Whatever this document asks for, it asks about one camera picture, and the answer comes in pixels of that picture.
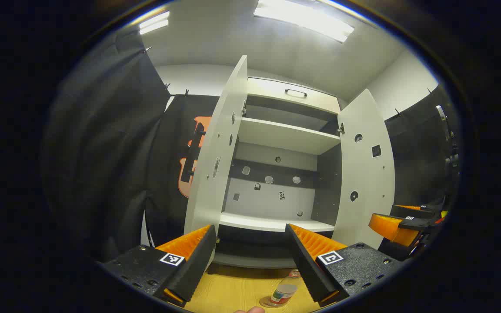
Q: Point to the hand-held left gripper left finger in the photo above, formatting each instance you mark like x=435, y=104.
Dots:
x=194, y=269

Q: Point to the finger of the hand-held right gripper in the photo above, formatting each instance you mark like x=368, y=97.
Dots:
x=411, y=211
x=415, y=224

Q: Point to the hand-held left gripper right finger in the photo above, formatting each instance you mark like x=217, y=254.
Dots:
x=309, y=265

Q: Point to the clear plastic water bottle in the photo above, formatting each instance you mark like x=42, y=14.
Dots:
x=284, y=290

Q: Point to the white cabinet door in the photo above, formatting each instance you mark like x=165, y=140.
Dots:
x=215, y=143
x=363, y=174

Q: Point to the white and dark cabinet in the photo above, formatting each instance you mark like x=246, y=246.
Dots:
x=268, y=202

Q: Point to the metal door hinge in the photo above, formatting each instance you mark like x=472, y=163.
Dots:
x=341, y=128
x=244, y=108

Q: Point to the white cabinet shelf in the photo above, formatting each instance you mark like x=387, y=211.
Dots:
x=285, y=134

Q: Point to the white cabinet drawer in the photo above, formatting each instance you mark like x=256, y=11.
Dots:
x=268, y=91

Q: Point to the small ceiling light panel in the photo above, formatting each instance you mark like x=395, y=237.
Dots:
x=155, y=21

